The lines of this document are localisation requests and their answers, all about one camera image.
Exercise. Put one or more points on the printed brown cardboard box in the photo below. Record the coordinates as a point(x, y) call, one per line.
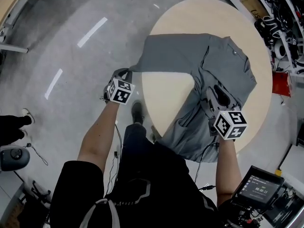
point(254, 6)

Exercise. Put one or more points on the group of black helmets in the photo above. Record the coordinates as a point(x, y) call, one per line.
point(282, 20)

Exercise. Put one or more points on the grey robe garment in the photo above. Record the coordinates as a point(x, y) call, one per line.
point(180, 53)

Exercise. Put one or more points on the person's left shoe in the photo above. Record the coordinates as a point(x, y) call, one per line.
point(137, 111)

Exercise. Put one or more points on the red metal cabinet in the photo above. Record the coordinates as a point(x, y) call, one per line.
point(281, 84)

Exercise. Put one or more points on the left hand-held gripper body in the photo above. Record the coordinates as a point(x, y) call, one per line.
point(121, 91)

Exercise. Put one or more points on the person's shoe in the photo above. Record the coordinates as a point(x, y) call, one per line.
point(137, 111)
point(156, 134)

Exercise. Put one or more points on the person's right shoe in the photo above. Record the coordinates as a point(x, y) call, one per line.
point(156, 134)

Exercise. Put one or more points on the person's black shirt torso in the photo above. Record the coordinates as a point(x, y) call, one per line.
point(147, 186)

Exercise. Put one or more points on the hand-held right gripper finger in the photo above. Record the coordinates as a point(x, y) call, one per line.
point(225, 98)
point(212, 96)

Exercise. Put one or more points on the black monitor mount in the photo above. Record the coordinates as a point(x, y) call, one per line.
point(247, 218)

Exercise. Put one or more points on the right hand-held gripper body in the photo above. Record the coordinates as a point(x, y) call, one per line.
point(229, 125)

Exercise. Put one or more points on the white round helmet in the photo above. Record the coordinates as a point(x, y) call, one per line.
point(280, 50)

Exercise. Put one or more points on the person's right forearm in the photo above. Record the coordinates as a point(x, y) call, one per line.
point(228, 170)

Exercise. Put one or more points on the light wooden desk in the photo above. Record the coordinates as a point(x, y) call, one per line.
point(10, 3)

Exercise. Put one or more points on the black chest monitor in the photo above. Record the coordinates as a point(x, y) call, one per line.
point(257, 189)

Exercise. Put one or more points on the person's left leg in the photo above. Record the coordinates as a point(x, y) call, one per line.
point(136, 136)

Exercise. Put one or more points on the person's left forearm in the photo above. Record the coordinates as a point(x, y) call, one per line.
point(97, 136)

